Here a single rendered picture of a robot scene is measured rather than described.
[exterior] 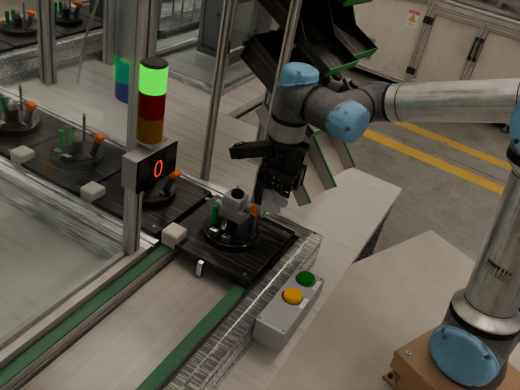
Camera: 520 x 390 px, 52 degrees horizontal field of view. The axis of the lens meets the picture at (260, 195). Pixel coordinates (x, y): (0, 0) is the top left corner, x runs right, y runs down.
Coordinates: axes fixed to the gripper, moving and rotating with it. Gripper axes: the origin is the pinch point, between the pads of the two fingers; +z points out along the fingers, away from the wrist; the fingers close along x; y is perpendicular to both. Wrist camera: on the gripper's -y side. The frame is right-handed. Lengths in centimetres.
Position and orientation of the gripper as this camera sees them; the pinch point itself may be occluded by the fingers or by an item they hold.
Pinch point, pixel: (260, 210)
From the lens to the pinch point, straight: 122.4
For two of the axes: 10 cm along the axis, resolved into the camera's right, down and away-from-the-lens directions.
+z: -1.7, 8.2, 5.5
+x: 4.8, -4.2, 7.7
